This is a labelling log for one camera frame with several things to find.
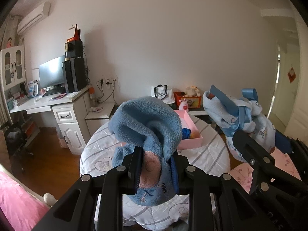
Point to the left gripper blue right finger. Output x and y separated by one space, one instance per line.
179 173

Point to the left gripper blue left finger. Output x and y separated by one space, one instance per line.
134 170

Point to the royal blue knitted toy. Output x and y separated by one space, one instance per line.
186 132

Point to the blue fleece elephant pouch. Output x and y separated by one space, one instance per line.
155 185

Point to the light blue printed cloth bundle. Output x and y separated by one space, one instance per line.
245 114

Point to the pink shallow box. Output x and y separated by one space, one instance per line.
160 131

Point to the yellow crocheted toy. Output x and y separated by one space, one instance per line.
194 135

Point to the pink white plush toy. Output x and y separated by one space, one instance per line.
183 105

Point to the orange toy storage box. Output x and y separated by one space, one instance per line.
194 102

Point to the low black white bench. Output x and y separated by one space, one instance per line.
95 120

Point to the white tote bag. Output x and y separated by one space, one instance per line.
163 93

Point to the cream plush toy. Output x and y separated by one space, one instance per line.
192 91

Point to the white desk with drawers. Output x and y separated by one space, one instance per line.
69 112

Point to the black computer tower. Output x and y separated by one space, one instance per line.
74 74

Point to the pink bedsheet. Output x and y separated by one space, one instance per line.
22 210

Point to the black office chair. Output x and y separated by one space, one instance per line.
13 147

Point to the black computer monitor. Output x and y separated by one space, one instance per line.
51 72

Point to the black box on tower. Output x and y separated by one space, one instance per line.
73 49

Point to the white glass-door cabinet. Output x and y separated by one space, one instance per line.
12 67

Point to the white air conditioner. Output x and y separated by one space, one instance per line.
34 17

